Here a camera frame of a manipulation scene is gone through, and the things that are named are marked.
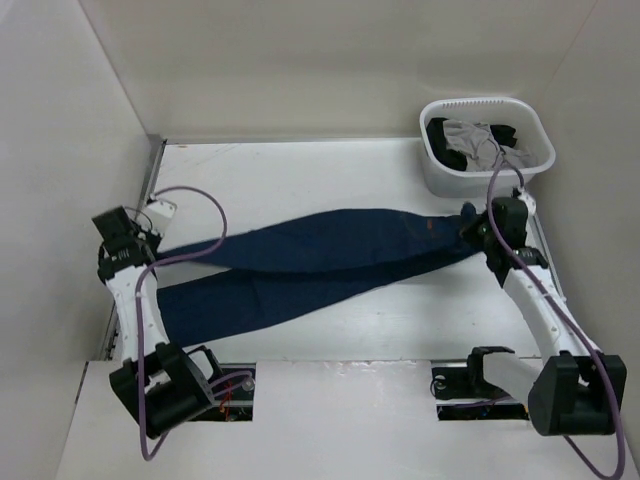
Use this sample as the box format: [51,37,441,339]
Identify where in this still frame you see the black garment in basket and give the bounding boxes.
[426,117,517,172]

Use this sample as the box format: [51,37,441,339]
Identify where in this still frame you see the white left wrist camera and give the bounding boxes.
[142,198,177,237]

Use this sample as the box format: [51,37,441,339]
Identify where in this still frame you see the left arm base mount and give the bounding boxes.
[195,363,257,422]

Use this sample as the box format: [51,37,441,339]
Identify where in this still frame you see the white plastic laundry basket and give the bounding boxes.
[419,97,556,198]

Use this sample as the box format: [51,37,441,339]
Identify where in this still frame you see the grey garment in basket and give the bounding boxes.
[443,119,536,172]

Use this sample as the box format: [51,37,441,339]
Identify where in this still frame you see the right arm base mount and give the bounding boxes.
[429,362,529,421]

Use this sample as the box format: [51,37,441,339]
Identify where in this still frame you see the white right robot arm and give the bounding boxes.
[460,197,627,436]

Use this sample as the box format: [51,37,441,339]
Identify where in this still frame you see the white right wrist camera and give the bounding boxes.
[513,187,537,216]

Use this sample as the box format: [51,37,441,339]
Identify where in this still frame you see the dark blue denim trousers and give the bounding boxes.
[157,203,477,347]

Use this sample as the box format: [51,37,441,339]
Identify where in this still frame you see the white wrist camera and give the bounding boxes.
[142,198,177,237]
[513,187,537,216]

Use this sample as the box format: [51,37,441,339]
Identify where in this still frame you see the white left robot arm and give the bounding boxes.
[92,200,225,440]

